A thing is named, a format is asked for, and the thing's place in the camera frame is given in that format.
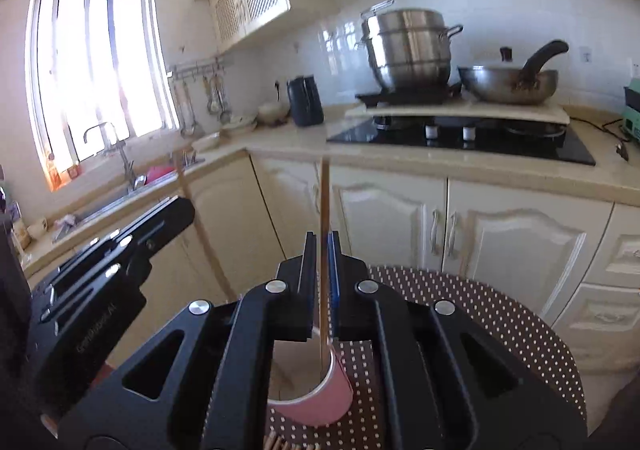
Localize black gas stove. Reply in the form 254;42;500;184
328;116;596;166

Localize chrome sink faucet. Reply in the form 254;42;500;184
82;121;146;192

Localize white bowl on counter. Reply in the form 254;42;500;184
257;101;290;126

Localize stainless steel steamer pot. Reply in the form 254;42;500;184
360;0;463;92

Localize black electric kettle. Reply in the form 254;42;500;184
286;76;324;127

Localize window with white frame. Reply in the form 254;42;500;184
28;0;178;177

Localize pink basin in sink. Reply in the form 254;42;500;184
145;165;175;184

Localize brown polka dot tablecloth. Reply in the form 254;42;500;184
261;264;587;450

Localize wall utensil rail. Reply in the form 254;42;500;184
166;56;233;80

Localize steel wok black handle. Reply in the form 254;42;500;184
458;40;570;106

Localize cream lower kitchen cabinets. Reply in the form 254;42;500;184
22;151;640;376

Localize green countertop appliance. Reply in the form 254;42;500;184
623;78;640;142

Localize pink cylindrical utensil holder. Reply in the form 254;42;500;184
268;328;354;427

